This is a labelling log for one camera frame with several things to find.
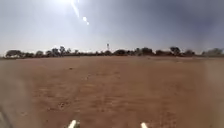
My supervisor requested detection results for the row of trees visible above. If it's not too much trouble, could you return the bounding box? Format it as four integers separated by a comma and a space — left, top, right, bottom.
0, 45, 224, 60

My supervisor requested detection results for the reddish brown dirt ground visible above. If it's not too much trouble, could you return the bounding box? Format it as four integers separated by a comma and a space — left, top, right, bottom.
0, 55, 224, 128

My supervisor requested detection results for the robot's own part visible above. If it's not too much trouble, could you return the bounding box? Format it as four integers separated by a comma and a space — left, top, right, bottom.
139, 121, 149, 128
67, 119, 78, 128

